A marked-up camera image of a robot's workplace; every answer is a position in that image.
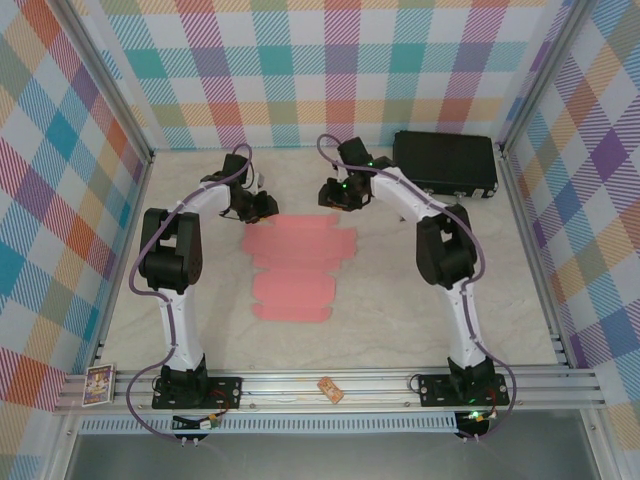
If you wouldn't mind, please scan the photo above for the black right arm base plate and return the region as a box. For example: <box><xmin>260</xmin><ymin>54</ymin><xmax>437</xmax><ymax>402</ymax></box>
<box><xmin>417</xmin><ymin>372</ymin><xmax>511</xmax><ymax>407</ymax></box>

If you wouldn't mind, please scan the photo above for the aluminium frame post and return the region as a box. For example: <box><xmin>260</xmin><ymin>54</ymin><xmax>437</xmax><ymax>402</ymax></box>
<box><xmin>496</xmin><ymin>0</ymin><xmax>590</xmax><ymax>154</ymax></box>
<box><xmin>52</xmin><ymin>0</ymin><xmax>156</xmax><ymax>164</ymax></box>

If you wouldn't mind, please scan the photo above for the aluminium frame side rail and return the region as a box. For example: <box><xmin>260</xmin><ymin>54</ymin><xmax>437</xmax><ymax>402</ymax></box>
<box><xmin>89</xmin><ymin>149</ymin><xmax>156</xmax><ymax>374</ymax></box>
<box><xmin>497</xmin><ymin>147</ymin><xmax>574</xmax><ymax>371</ymax></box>

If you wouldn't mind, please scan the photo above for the aluminium frame mounting rail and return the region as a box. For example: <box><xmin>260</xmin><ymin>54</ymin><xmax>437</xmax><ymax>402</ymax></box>
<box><xmin>52</xmin><ymin>367</ymin><xmax>609</xmax><ymax>416</ymax></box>

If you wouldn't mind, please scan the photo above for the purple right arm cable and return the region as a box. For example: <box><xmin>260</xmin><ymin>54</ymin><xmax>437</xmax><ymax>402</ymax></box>
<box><xmin>317</xmin><ymin>133</ymin><xmax>516</xmax><ymax>444</ymax></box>

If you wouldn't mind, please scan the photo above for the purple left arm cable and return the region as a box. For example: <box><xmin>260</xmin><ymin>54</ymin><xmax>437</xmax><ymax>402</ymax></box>
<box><xmin>127</xmin><ymin>143</ymin><xmax>254</xmax><ymax>446</ymax></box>

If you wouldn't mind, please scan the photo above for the purple playing card box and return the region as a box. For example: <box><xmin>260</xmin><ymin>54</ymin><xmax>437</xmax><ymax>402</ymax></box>
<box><xmin>82</xmin><ymin>364</ymin><xmax>117</xmax><ymax>407</ymax></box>

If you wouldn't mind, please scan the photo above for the small orange printed card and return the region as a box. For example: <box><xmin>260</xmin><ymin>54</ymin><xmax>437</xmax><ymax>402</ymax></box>
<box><xmin>316</xmin><ymin>377</ymin><xmax>346</xmax><ymax>404</ymax></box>

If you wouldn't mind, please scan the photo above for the pink paper box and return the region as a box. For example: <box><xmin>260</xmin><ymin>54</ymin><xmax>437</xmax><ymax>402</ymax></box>
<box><xmin>242</xmin><ymin>213</ymin><xmax>357</xmax><ymax>322</ymax></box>

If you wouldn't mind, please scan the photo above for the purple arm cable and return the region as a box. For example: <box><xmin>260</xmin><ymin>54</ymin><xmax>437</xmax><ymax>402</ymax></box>
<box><xmin>317</xmin><ymin>133</ymin><xmax>516</xmax><ymax>444</ymax></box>
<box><xmin>127</xmin><ymin>143</ymin><xmax>254</xmax><ymax>446</ymax></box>

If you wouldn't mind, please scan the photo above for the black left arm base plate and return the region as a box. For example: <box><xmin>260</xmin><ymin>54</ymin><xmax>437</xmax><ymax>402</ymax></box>
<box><xmin>151</xmin><ymin>374</ymin><xmax>245</xmax><ymax>410</ymax></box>

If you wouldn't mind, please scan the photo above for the black case with silver handle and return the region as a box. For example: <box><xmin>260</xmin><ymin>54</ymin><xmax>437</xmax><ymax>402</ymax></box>
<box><xmin>392</xmin><ymin>130</ymin><xmax>500</xmax><ymax>200</ymax></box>

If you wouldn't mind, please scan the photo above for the slotted grey cable duct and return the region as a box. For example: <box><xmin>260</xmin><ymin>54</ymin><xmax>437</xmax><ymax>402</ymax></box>
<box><xmin>79</xmin><ymin>412</ymin><xmax>464</xmax><ymax>435</ymax></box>

